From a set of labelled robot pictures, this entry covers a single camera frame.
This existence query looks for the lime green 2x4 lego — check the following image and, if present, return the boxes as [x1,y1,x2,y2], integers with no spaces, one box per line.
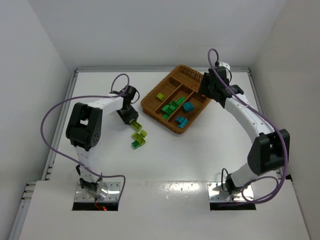
[130,120,142,131]

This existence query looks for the small lime lego top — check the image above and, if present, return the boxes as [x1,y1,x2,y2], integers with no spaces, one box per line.
[140,129,148,138]

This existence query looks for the teal frog picture lego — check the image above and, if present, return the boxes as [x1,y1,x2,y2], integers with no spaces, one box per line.
[183,102,195,112]

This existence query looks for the lime square lego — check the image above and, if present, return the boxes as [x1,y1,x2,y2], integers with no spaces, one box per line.
[137,138,146,146]

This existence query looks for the small green lego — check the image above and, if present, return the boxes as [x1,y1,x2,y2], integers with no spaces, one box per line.
[131,140,141,149]

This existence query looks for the green 2x4 plate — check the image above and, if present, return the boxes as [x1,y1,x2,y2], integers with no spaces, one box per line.
[176,97,185,106]

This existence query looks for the lime 2x3 lego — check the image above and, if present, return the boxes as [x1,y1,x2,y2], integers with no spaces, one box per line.
[156,93,166,102]

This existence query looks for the green square lego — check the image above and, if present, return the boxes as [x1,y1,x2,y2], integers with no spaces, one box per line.
[161,105,170,112]
[162,114,170,121]

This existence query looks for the teal 2x4 lego brick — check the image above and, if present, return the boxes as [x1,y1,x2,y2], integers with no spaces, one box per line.
[178,118,189,129]

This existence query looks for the small teal square lego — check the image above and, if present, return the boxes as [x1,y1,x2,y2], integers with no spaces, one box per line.
[175,116,185,124]

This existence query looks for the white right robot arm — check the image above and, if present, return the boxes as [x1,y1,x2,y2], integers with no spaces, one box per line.
[198,61,290,194]

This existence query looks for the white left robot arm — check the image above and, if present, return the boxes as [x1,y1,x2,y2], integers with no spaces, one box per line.
[65,86,139,200]

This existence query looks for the brown wicker divided basket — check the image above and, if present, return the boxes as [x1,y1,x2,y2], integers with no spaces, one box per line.
[140,65,211,134]

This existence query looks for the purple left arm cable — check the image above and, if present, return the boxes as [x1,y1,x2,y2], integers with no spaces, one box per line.
[40,73,130,201]

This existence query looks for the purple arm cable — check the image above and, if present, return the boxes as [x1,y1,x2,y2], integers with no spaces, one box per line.
[40,73,130,201]
[207,48,290,204]

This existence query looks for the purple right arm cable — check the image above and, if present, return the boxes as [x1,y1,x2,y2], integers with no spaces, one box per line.
[207,48,290,204]

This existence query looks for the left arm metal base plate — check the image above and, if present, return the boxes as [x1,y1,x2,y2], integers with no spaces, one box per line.
[74,181,121,203]

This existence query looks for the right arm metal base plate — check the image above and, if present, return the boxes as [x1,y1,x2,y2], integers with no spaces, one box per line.
[207,181,256,203]

